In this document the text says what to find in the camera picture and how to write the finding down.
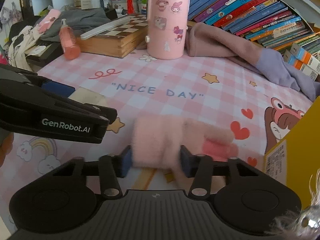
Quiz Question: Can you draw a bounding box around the white green-lid jar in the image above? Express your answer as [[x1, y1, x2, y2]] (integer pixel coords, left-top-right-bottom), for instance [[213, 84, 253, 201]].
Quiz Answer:
[[137, 0, 148, 15]]

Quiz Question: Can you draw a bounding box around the pink checkered tablecloth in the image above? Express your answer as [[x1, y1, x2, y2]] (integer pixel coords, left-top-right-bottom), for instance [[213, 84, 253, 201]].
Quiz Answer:
[[1, 50, 311, 238]]

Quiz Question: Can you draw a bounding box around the pink purple folded cloth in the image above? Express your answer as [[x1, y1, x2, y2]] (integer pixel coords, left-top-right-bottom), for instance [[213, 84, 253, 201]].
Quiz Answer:
[[185, 23, 319, 101]]

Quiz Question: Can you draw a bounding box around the pink cylindrical humidifier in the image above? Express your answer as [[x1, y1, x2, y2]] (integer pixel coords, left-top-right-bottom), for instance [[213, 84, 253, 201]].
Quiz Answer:
[[145, 0, 190, 60]]

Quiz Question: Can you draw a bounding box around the person's left hand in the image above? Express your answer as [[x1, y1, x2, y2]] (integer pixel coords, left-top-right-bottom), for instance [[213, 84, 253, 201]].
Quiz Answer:
[[0, 133, 14, 167]]

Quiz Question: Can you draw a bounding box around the white flat case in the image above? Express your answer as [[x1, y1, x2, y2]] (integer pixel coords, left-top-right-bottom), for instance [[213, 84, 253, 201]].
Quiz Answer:
[[80, 15, 133, 40]]

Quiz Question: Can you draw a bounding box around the orange white medicine box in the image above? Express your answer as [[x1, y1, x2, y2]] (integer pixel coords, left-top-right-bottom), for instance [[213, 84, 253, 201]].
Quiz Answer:
[[290, 43, 320, 74]]

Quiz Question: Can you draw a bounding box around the pink glove on garment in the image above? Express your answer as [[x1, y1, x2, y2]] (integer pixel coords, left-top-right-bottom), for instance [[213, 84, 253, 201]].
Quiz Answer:
[[36, 9, 61, 34]]

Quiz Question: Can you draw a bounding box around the grey folded garment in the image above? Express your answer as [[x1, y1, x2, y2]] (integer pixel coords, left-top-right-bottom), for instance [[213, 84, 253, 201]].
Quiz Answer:
[[40, 8, 111, 42]]

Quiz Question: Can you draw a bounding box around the wooden chess board box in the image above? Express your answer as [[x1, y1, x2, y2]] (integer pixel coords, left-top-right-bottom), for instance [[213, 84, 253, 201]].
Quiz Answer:
[[77, 15, 148, 58]]

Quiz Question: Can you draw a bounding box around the yellow cardboard box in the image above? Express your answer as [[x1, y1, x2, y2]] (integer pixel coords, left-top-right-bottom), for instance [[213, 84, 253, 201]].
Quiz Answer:
[[263, 98, 319, 209]]

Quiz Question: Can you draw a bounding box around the orange pink liquid bottle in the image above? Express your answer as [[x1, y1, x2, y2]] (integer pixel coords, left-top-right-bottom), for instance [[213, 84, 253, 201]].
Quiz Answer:
[[59, 18, 81, 60]]

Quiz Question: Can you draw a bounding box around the row of colourful books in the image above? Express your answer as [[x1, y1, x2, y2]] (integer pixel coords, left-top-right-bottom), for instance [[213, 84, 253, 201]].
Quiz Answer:
[[188, 0, 319, 55]]

